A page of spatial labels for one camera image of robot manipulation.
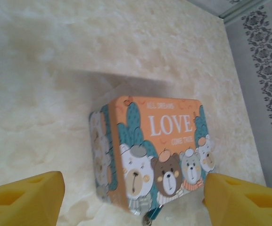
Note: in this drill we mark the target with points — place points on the orange bear print tin box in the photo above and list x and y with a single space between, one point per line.
154 150

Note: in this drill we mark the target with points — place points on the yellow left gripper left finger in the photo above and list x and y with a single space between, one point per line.
29 200

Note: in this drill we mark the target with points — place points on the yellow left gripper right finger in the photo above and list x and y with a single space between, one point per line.
241 202

